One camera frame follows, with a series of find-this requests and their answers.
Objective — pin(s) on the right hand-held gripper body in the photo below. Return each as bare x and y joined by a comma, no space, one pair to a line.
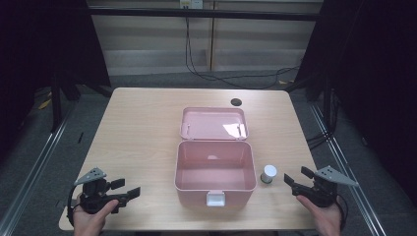
319,190

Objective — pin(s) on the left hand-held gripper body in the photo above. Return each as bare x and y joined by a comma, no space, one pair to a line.
95,193

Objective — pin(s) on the small silver-lidded jar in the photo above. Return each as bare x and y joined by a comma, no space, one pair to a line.
269,173

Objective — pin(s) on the pink plastic storage box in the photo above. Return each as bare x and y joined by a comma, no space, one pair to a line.
214,170

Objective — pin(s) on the person's left hand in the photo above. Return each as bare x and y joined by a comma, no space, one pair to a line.
90,221

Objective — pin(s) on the person's right hand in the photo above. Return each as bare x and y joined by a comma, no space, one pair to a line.
323,219

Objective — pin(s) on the black metal stand leg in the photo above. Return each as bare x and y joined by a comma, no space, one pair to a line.
56,101
327,105

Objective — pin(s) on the black round table grommet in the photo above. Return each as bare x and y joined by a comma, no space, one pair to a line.
236,102

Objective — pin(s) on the yellow floor tape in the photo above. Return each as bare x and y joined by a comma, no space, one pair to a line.
44,104

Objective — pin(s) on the black curtain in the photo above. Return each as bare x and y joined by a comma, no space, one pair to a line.
42,49
370,82

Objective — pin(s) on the silver floor rail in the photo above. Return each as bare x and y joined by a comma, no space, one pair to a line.
36,164
347,170

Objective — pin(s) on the black horizontal frame bar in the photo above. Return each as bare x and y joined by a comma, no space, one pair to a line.
203,13

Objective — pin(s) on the white wall outlet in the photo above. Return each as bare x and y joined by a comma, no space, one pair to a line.
191,3

